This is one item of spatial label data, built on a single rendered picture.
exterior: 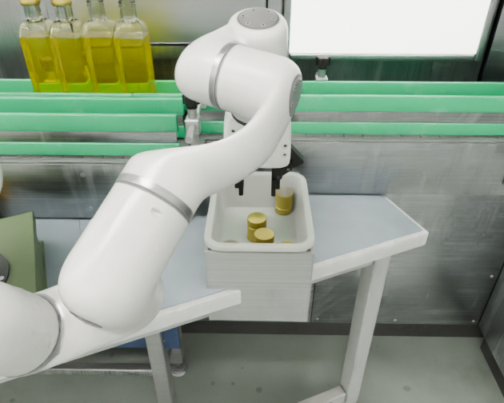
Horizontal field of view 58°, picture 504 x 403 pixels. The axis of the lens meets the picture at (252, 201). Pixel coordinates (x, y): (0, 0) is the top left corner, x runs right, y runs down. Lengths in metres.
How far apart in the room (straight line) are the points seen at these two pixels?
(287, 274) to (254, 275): 0.05
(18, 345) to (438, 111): 0.79
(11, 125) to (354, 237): 0.65
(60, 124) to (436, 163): 0.72
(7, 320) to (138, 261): 0.12
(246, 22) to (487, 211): 0.99
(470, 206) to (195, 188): 1.02
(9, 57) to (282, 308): 0.83
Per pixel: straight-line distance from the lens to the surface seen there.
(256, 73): 0.49
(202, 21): 1.02
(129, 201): 0.43
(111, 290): 0.42
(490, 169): 1.04
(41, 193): 0.95
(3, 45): 1.21
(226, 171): 0.45
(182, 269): 0.80
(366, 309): 1.06
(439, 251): 1.44
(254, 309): 0.79
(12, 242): 0.82
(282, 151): 0.67
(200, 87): 0.52
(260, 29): 0.56
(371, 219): 0.93
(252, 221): 0.79
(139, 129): 0.83
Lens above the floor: 1.29
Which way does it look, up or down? 35 degrees down
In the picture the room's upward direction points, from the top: straight up
